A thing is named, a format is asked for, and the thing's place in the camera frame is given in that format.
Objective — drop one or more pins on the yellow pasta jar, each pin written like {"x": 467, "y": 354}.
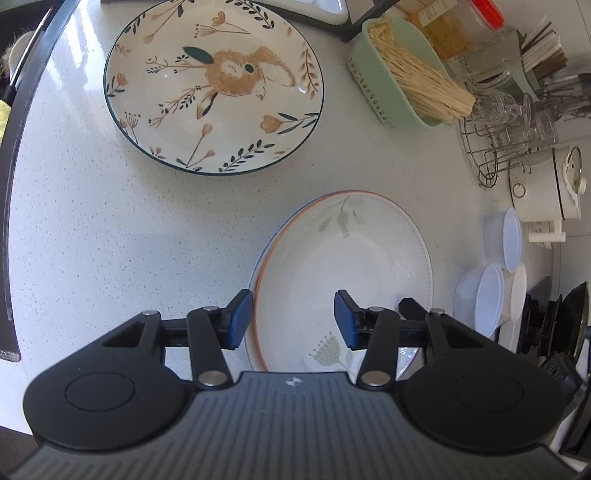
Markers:
{"x": 445, "y": 32}

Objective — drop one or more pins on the white electric cooking pot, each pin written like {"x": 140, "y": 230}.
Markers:
{"x": 540, "y": 194}

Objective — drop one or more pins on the white bowl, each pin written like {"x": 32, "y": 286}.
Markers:
{"x": 517, "y": 290}
{"x": 487, "y": 300}
{"x": 510, "y": 240}

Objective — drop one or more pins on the rabbit print ceramic plate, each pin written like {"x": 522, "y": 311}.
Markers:
{"x": 184, "y": 115}

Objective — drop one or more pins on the dried noodle bundle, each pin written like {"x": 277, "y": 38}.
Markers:
{"x": 415, "y": 74}

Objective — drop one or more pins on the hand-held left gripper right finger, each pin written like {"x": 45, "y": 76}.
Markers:
{"x": 344, "y": 323}

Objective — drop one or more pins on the orange rimmed floral plate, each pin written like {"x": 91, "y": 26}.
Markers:
{"x": 346, "y": 267}

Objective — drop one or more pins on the clear container red lid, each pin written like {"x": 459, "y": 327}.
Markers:
{"x": 487, "y": 11}

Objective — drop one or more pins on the black induction cooker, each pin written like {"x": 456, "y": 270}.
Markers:
{"x": 538, "y": 318}

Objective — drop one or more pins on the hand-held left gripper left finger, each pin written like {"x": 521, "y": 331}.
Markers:
{"x": 241, "y": 319}

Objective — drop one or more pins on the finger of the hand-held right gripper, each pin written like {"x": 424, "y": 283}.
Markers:
{"x": 411, "y": 307}

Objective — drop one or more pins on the bunch of metal cutlery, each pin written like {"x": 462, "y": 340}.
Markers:
{"x": 563, "y": 87}

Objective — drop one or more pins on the blue rimmed white plate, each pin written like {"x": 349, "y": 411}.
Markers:
{"x": 253, "y": 277}

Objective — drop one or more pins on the diamond cut glass goblet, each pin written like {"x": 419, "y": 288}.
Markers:
{"x": 491, "y": 104}

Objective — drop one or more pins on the clear drinking glass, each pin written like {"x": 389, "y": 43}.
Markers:
{"x": 540, "y": 127}

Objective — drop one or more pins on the green plastic basket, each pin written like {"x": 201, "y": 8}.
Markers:
{"x": 369, "y": 69}

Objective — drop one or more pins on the bundle of chopsticks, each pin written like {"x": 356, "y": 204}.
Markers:
{"x": 545, "y": 50}

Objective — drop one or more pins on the yellow cloth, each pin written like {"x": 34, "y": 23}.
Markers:
{"x": 3, "y": 120}

